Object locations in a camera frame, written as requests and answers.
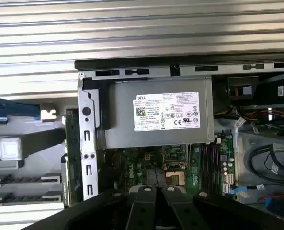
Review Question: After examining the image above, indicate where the metal socket cover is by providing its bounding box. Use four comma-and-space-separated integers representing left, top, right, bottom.
162, 144, 188, 166

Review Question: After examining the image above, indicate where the hard disk in blue carrier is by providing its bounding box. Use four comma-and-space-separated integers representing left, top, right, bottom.
0, 98, 41, 125

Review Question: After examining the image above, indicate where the green graphics card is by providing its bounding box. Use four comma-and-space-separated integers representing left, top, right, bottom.
40, 102, 83, 208

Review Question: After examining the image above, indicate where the RAM slot with white clips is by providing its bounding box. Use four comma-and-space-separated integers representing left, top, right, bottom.
216, 143, 221, 192
205, 143, 211, 192

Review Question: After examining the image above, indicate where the blue SATA wire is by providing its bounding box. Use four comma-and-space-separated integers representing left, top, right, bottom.
229, 184, 267, 194

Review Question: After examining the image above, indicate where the RAM slot with black clips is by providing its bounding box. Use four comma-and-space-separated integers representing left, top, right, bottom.
210, 143, 216, 192
200, 143, 206, 192

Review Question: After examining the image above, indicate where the black optical drive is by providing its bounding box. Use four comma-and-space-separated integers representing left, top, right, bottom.
253, 72, 284, 108

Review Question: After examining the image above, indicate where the grey parts rack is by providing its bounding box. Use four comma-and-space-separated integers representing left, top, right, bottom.
0, 97, 69, 207

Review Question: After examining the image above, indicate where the grey Dell power supply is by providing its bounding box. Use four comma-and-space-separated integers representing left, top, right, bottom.
96, 78, 216, 149

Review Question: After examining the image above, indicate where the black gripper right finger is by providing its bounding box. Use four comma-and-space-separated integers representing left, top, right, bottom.
156, 169, 284, 230

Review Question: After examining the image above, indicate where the black PC case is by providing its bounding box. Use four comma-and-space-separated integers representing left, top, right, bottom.
74, 54, 284, 227

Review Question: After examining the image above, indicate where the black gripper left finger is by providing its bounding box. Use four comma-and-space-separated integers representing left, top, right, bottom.
24, 169, 157, 230

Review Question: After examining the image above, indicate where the silver CPU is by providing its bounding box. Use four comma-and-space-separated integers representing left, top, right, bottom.
0, 137, 23, 161

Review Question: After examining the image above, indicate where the black wire bundle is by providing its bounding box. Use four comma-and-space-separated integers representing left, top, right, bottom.
249, 143, 284, 184

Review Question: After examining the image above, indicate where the green motherboard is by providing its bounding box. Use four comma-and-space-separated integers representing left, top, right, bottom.
103, 130, 237, 199

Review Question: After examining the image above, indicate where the CPU socket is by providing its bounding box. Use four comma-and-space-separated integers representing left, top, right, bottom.
164, 164, 187, 187

